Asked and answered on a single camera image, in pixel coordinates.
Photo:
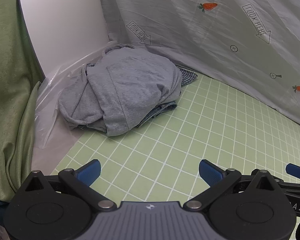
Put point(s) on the blue denim jeans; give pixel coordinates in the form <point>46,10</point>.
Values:
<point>160,111</point>

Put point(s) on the green curtain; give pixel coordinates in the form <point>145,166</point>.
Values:
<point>10,92</point>

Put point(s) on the white panel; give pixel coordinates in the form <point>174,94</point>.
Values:
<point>65,22</point>

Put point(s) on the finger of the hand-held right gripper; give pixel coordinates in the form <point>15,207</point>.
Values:
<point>297,170</point>

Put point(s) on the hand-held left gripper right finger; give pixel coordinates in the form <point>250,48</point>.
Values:
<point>210,171</point>

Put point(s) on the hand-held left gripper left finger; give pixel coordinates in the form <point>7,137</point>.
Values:
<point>90,171</point>

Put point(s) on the grey carrot print quilt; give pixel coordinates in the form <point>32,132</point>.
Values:
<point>215,35</point>

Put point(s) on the green grid bed sheet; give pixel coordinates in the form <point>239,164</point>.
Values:
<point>190,135</point>

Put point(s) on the grey sweatshirt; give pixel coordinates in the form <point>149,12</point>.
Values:
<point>120,90</point>

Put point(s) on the clear plastic sheet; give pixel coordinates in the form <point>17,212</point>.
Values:
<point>48,110</point>

